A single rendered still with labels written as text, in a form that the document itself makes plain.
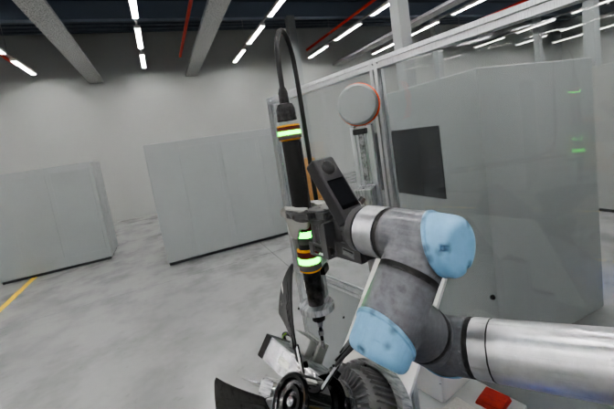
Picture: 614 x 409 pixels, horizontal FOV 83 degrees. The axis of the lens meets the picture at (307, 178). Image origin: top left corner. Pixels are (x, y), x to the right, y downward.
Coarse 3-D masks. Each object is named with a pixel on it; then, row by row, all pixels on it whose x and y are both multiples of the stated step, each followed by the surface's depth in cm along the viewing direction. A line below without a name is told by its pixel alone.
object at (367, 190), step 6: (360, 186) 128; (366, 186) 126; (372, 186) 124; (354, 192) 121; (360, 192) 121; (366, 192) 120; (372, 192) 119; (366, 198) 120; (372, 198) 120; (366, 204) 121; (372, 204) 120
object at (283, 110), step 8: (280, 96) 63; (288, 96) 63; (280, 104) 62; (288, 104) 62; (280, 112) 62; (288, 112) 62; (280, 120) 63; (288, 120) 66; (320, 272) 67; (304, 280) 67; (312, 280) 66; (320, 280) 67; (312, 288) 66; (320, 288) 67; (312, 296) 67; (320, 296) 67; (312, 304) 67; (320, 304) 67; (312, 320) 68; (320, 320) 68
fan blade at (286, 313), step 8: (288, 272) 102; (288, 280) 100; (288, 288) 98; (280, 296) 109; (288, 296) 97; (280, 304) 109; (288, 304) 96; (280, 312) 110; (288, 312) 95; (288, 320) 95; (288, 328) 101; (296, 352) 89
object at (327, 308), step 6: (324, 264) 71; (324, 270) 69; (324, 276) 70; (324, 282) 70; (324, 288) 69; (324, 294) 70; (306, 300) 70; (324, 300) 69; (330, 300) 68; (300, 306) 68; (306, 306) 68; (324, 306) 67; (330, 306) 66; (306, 312) 66; (312, 312) 65; (318, 312) 65; (324, 312) 65; (330, 312) 66
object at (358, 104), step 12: (360, 84) 126; (348, 96) 127; (360, 96) 126; (372, 96) 125; (348, 108) 128; (360, 108) 127; (372, 108) 125; (348, 120) 129; (360, 120) 127; (372, 120) 128
